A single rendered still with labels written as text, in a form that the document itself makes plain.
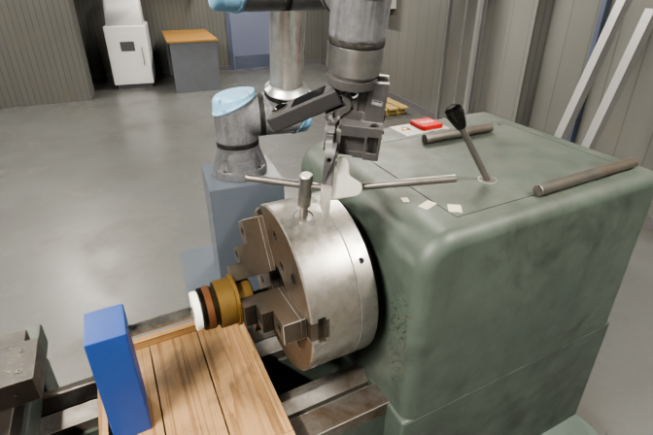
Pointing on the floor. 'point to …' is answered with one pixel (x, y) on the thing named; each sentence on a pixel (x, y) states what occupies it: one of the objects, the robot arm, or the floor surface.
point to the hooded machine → (127, 41)
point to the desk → (192, 59)
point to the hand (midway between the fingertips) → (326, 190)
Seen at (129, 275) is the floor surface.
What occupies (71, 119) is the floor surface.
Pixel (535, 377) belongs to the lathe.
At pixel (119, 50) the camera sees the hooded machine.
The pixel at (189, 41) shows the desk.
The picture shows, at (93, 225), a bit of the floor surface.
